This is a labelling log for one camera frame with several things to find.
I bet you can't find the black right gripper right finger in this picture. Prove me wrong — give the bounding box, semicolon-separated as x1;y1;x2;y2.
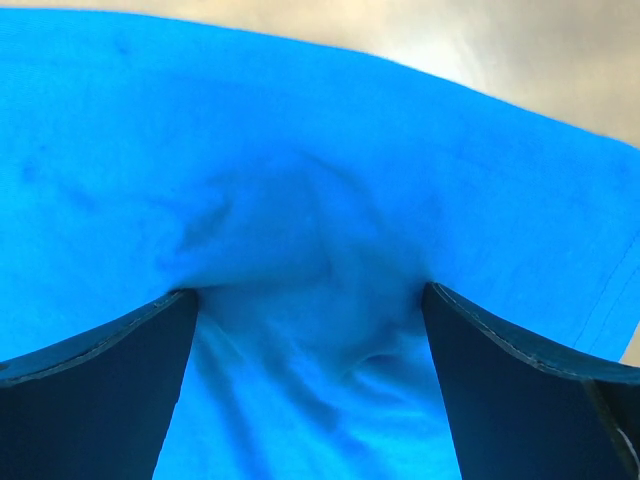
422;283;639;480

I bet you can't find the blue t-shirt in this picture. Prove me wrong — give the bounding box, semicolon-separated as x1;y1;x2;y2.
1;8;639;479

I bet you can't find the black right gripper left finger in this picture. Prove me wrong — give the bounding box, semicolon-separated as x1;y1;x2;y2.
1;290;198;480

